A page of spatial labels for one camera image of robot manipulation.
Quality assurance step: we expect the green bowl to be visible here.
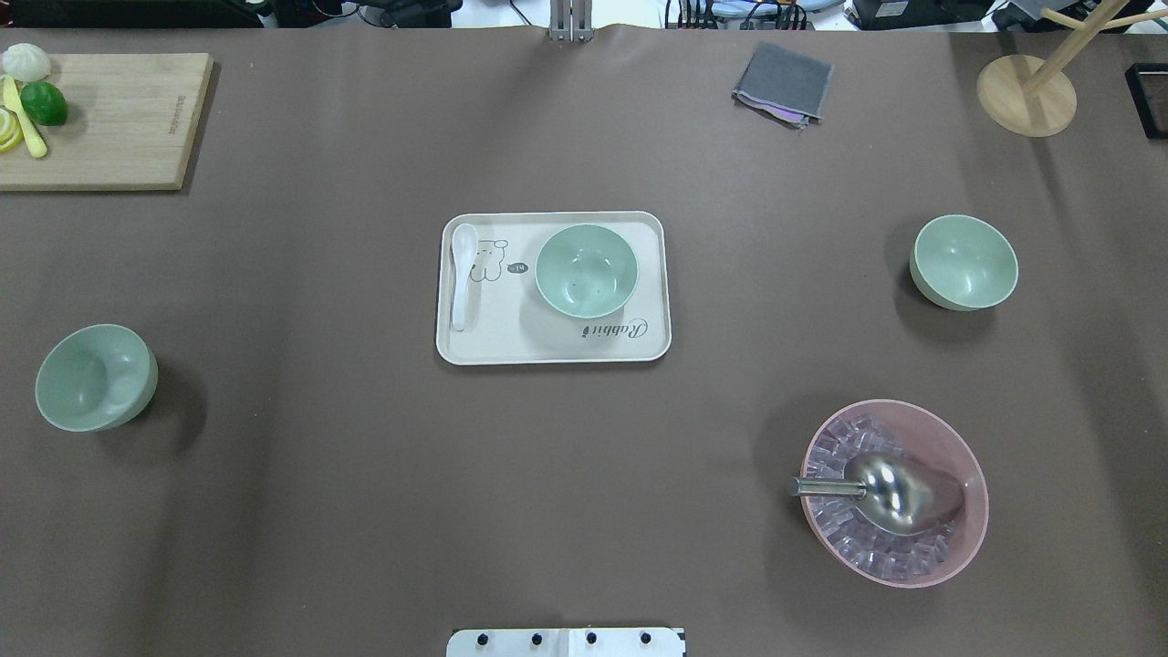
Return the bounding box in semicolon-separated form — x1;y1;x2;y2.
908;214;1018;311
35;324;159;433
535;224;640;319

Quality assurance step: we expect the green bowl on tray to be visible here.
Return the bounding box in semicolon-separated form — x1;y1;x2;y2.
535;224;640;319

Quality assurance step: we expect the cream rabbit print tray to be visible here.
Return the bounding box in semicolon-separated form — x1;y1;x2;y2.
434;210;672;366

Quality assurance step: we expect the white ceramic spoon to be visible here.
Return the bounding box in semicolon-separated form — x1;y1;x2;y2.
451;222;478;332

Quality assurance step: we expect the grey folded cloth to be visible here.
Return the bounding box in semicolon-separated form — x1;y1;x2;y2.
734;42;835;130

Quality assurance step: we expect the pink bowl with ice cubes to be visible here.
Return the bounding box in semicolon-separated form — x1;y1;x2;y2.
799;399;989;589

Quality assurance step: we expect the metal scoop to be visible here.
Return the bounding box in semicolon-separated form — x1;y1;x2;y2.
786;452;965;535

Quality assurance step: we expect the wooden cutting board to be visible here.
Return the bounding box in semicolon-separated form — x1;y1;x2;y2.
1;53;214;192

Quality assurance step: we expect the wooden mug tree stand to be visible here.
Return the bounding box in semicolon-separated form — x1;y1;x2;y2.
976;1;1167;138

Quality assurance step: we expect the green lime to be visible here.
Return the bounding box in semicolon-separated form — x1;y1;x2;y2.
18;79;69;126

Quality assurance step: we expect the lemon slice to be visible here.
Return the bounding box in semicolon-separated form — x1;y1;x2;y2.
0;108;25;153

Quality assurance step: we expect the black metal rack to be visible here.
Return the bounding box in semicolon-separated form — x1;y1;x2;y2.
1125;63;1167;139

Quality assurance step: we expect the yellow knife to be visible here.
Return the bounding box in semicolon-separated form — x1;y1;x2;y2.
4;75;47;159

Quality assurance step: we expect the white steamed bun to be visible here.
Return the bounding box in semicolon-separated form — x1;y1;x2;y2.
1;43;53;83

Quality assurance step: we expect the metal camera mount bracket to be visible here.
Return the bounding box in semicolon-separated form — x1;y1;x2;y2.
547;0;595;43

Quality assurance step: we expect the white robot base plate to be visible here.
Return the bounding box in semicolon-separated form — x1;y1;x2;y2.
445;625;687;656

